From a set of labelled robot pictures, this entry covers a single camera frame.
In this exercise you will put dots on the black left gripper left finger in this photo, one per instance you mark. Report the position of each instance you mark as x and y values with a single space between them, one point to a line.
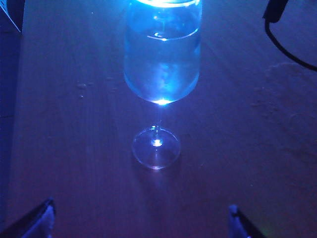
32 223

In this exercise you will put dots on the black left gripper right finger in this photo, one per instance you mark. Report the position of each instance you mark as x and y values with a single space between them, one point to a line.
241 226

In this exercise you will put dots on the clear stemmed wine glass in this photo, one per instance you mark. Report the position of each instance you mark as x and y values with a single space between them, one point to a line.
161 74

